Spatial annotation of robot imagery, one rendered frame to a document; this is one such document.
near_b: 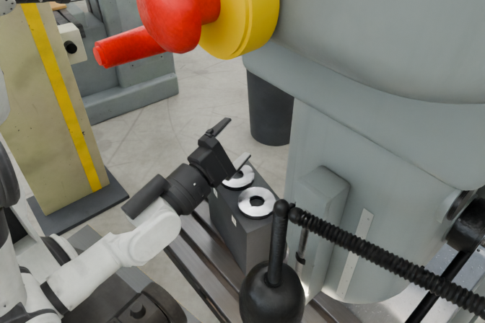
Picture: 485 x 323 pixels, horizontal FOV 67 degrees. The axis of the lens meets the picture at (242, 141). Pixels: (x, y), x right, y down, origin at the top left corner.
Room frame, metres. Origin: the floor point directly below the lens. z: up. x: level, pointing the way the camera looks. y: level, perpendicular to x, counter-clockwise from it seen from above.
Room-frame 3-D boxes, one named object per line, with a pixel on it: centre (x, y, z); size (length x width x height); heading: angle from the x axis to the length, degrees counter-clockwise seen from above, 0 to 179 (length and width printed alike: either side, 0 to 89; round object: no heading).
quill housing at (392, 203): (0.33, -0.17, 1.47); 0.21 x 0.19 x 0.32; 40
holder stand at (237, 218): (0.61, -0.01, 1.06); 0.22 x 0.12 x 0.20; 29
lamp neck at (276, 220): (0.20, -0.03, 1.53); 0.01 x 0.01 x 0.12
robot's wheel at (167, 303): (0.64, 0.29, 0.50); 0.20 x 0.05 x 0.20; 52
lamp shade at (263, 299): (0.20, -0.03, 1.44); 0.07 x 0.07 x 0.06
